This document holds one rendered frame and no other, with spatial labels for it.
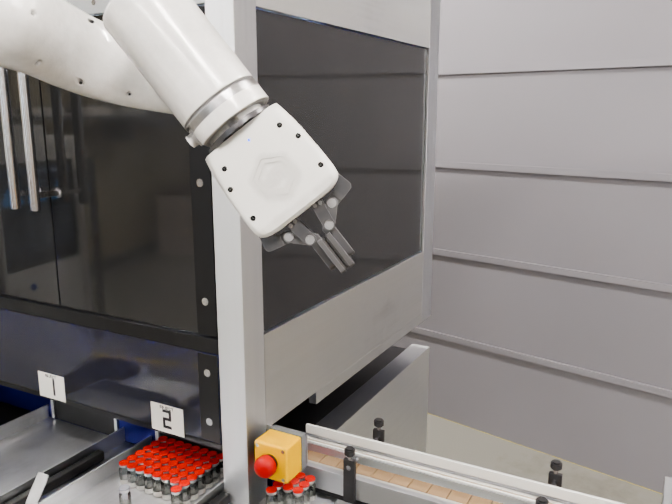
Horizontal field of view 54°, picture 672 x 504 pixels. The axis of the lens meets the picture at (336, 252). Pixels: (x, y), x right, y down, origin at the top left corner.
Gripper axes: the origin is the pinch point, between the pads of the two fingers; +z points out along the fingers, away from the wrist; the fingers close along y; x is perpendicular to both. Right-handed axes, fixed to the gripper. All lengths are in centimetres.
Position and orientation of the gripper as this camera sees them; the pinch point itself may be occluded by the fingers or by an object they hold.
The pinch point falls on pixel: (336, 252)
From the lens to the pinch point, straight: 65.3
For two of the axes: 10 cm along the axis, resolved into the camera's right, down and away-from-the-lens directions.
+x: 0.0, -0.8, 10.0
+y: 7.9, -6.1, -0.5
